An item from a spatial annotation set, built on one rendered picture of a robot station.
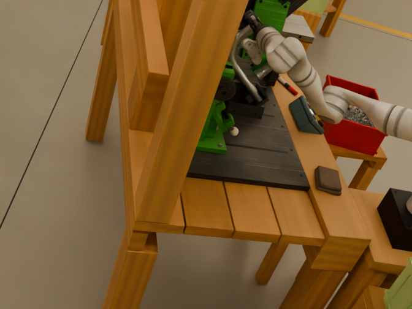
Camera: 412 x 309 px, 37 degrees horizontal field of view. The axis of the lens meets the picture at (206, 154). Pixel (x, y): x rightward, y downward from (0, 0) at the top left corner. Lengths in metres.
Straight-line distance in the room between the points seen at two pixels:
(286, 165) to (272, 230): 0.29
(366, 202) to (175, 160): 0.80
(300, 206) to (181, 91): 0.66
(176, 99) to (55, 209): 1.55
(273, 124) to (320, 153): 0.19
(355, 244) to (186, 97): 0.75
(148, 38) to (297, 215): 0.68
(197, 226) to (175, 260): 1.11
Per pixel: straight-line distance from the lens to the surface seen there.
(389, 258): 1.91
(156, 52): 1.51
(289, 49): 1.68
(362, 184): 2.49
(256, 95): 2.07
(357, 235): 1.83
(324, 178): 1.92
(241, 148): 1.93
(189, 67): 1.31
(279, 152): 1.98
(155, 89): 1.45
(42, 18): 4.21
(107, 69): 2.96
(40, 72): 3.66
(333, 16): 5.14
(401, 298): 1.78
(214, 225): 1.66
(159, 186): 1.52
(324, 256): 1.84
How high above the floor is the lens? 2.01
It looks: 37 degrees down
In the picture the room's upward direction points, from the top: 20 degrees clockwise
